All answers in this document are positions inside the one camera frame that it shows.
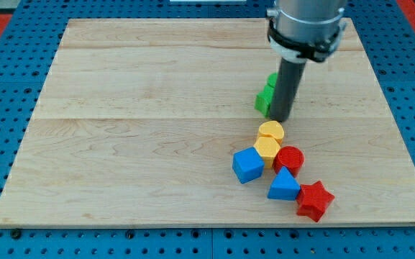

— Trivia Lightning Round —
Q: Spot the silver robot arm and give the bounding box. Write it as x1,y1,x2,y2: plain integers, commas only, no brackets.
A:
266,0,347,64

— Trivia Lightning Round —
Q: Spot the blue triangle block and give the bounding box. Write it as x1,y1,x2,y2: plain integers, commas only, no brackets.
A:
268,167,301,201

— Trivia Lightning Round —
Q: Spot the red star block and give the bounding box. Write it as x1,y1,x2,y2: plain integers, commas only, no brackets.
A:
296,181,335,222

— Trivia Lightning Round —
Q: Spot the blue cube block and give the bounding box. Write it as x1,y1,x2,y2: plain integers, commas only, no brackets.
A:
232,147,265,184

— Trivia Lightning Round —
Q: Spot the yellow heart block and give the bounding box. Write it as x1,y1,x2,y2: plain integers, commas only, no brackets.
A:
257,120,285,145

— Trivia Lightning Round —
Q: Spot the yellow hexagon block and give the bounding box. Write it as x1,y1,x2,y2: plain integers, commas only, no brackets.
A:
253,137,281,169

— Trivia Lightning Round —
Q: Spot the light wooden board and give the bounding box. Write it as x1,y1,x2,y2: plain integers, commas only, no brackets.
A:
0,19,415,229

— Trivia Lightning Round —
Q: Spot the red cylinder block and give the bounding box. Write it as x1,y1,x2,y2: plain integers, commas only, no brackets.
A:
273,146,305,178

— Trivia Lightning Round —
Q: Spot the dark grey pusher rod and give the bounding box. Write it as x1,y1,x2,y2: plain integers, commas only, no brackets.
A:
270,59,306,122

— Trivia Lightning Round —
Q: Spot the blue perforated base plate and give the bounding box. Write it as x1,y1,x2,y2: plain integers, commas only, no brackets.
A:
0,0,415,258

